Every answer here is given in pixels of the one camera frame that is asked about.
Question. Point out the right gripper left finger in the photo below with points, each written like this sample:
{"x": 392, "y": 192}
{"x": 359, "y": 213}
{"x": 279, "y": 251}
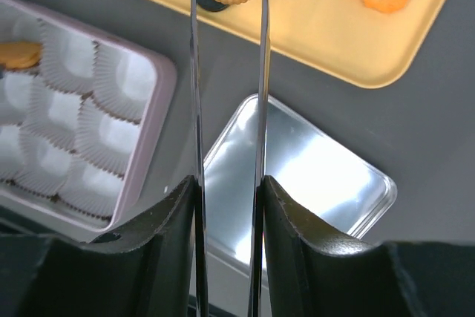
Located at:
{"x": 141, "y": 268}

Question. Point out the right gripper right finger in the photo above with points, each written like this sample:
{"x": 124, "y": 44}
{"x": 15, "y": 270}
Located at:
{"x": 316, "y": 270}

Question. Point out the metal tongs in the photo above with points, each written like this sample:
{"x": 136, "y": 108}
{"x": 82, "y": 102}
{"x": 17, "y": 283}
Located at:
{"x": 256, "y": 261}

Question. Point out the orange leaf cookie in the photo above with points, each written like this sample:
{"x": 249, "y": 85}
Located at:
{"x": 20, "y": 55}

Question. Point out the silver tin lid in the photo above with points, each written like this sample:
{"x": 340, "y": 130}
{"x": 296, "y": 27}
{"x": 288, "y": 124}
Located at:
{"x": 315, "y": 170}

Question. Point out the pink cookie tin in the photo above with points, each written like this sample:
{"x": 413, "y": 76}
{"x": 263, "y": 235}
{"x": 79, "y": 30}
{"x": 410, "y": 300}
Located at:
{"x": 82, "y": 227}

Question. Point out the yellow cookie tray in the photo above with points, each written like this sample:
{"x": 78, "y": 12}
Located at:
{"x": 343, "y": 38}

